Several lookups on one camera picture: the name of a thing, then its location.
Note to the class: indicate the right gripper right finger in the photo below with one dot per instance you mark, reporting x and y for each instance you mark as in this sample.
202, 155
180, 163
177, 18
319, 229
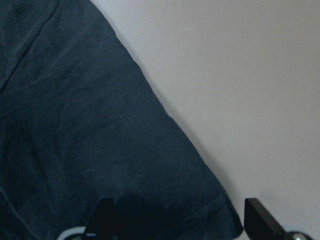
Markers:
259, 223

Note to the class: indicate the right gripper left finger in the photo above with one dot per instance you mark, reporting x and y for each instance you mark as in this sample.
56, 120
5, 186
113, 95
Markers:
101, 225

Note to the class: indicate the black t-shirt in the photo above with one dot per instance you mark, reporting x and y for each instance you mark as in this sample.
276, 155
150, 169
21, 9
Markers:
79, 123

